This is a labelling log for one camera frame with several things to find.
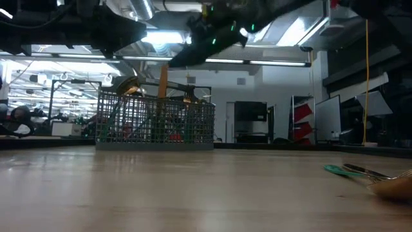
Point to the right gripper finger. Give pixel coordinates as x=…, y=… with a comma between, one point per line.
x=206, y=48

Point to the grey mesh cutlery caddy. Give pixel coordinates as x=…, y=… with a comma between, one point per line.
x=154, y=147

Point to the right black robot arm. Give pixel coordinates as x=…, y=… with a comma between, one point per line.
x=380, y=8

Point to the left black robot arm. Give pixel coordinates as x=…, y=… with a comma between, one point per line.
x=64, y=25

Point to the long ceiling light strip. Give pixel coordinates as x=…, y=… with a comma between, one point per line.
x=273, y=63

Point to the black cabinet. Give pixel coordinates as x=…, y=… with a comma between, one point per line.
x=251, y=111

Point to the red bin shelf rack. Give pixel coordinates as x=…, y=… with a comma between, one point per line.
x=302, y=112

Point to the black metal gantry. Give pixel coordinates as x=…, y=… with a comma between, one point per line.
x=77, y=81

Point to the white whiteboard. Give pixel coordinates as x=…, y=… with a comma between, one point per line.
x=328, y=112

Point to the white box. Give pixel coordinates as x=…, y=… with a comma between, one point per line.
x=66, y=129

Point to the tilted white panel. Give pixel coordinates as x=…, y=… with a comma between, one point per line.
x=375, y=103

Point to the person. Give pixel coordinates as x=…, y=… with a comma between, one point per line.
x=21, y=114

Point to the silver ventilation duct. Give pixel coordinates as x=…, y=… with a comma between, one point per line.
x=135, y=8

